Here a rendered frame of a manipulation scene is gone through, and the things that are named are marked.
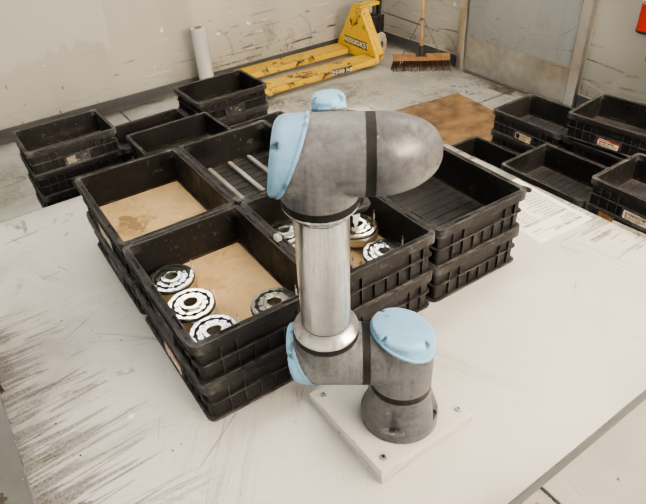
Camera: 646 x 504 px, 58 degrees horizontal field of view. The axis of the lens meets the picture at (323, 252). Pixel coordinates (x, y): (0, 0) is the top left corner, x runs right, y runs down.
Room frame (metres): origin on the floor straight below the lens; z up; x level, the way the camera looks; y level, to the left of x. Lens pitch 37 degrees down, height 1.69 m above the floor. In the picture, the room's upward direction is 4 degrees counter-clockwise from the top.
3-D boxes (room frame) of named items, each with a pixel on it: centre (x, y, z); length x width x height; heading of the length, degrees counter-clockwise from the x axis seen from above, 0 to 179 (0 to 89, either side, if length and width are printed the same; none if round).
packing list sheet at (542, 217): (1.49, -0.62, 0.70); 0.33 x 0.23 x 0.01; 33
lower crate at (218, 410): (1.00, 0.23, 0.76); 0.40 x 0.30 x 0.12; 32
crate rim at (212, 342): (1.00, 0.23, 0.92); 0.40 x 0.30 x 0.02; 32
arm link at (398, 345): (0.75, -0.13, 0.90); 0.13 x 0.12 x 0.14; 86
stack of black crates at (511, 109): (2.63, -1.11, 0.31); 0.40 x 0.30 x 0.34; 33
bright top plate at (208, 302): (0.96, 0.29, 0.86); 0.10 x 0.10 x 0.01
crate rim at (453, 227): (1.32, -0.28, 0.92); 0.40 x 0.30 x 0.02; 32
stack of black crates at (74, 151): (2.54, 1.15, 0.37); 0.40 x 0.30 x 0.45; 123
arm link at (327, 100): (1.18, -0.03, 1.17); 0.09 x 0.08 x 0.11; 176
